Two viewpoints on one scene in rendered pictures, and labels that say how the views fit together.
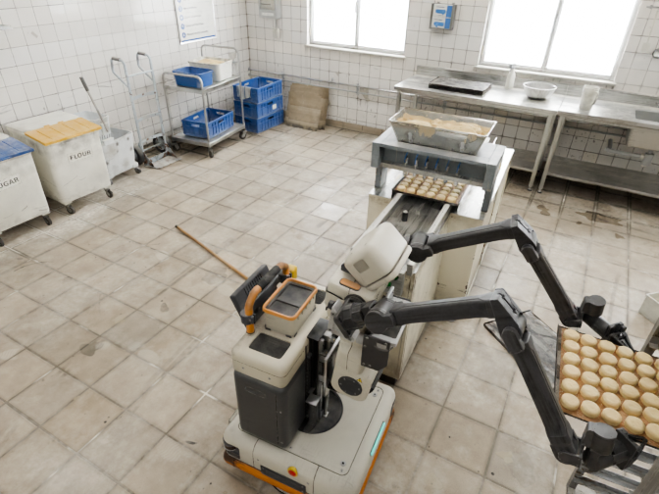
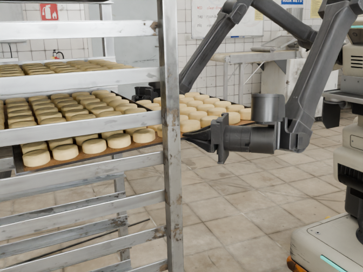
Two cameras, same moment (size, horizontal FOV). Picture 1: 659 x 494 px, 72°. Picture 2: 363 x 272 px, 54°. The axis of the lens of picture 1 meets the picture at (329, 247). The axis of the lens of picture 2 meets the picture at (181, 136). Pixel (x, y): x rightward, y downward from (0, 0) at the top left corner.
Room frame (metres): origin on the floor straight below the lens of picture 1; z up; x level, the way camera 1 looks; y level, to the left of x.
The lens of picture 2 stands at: (1.63, -1.65, 1.22)
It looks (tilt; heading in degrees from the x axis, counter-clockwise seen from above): 16 degrees down; 130
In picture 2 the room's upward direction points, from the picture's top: 2 degrees counter-clockwise
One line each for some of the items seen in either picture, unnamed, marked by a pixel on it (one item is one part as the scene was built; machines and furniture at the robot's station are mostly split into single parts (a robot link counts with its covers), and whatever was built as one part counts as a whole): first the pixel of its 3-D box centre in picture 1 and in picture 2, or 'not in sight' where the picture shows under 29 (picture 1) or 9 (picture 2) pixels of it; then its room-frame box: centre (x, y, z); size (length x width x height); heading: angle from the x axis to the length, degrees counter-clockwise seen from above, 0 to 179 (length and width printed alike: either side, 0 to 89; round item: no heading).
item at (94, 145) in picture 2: not in sight; (94, 145); (1.02, -1.22, 0.99); 0.05 x 0.05 x 0.02
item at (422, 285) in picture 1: (397, 287); not in sight; (2.15, -0.41, 0.45); 0.70 x 0.34 x 0.90; 154
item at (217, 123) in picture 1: (208, 123); not in sight; (5.59, 1.55, 0.28); 0.56 x 0.38 x 0.20; 159
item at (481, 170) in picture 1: (434, 171); not in sight; (2.60, -0.63, 1.01); 0.72 x 0.33 x 0.34; 64
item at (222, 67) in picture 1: (211, 69); not in sight; (5.76, 1.48, 0.89); 0.44 x 0.36 x 0.20; 70
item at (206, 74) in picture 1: (193, 77); not in sight; (5.40, 1.60, 0.87); 0.40 x 0.30 x 0.16; 65
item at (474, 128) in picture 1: (441, 127); not in sight; (2.60, -0.63, 1.28); 0.54 x 0.27 x 0.06; 64
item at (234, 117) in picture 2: (588, 340); (230, 117); (1.16, -0.91, 1.01); 0.05 x 0.05 x 0.02
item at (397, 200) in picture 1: (414, 179); not in sight; (2.77, -0.55, 0.87); 2.01 x 0.03 x 0.07; 154
